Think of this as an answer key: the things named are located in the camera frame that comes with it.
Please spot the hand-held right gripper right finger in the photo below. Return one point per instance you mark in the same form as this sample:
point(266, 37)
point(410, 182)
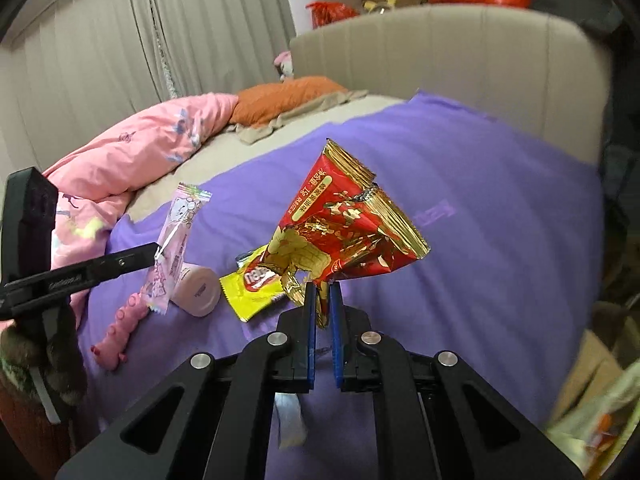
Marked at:
point(336, 330)

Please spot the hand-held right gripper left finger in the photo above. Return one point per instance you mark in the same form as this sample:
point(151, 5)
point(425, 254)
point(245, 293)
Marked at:
point(310, 330)

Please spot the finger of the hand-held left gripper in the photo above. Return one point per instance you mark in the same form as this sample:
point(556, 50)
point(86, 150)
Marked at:
point(115, 262)

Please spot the pink candy wrapper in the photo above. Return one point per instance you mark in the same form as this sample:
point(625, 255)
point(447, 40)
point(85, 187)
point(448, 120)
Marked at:
point(172, 240)

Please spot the red gold snack bag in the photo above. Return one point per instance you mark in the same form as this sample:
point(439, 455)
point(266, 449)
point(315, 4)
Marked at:
point(340, 225)

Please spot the person's left forearm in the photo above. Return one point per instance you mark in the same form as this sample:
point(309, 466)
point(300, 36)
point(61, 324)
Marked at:
point(60, 355)

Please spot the pink caterpillar toy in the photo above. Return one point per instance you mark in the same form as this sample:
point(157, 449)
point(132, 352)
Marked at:
point(122, 330)

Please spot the yellow snack wrapper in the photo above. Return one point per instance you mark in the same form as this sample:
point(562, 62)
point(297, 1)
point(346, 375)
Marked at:
point(255, 285)

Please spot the small pink white bottle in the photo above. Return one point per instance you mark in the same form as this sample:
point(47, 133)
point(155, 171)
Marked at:
point(197, 292)

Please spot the pink printed blanket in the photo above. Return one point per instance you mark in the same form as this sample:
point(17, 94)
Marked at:
point(140, 145)

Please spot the beige bed sheet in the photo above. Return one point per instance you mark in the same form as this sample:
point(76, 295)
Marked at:
point(225, 155)

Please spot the purple blanket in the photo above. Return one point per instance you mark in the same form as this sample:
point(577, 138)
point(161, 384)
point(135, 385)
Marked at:
point(475, 210)

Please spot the orange pillow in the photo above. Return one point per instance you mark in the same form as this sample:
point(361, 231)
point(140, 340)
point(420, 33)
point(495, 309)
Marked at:
point(285, 100)

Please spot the grey curtains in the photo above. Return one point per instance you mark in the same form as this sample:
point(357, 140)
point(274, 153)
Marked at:
point(150, 25)

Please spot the pink plush toy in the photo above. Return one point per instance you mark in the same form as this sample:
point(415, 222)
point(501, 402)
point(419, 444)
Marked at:
point(284, 65)

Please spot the beige padded headboard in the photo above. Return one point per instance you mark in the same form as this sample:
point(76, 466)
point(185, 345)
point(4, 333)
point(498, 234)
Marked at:
point(450, 50)

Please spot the small red plastic bag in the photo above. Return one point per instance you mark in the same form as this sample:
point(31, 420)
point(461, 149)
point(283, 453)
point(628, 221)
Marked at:
point(332, 12)

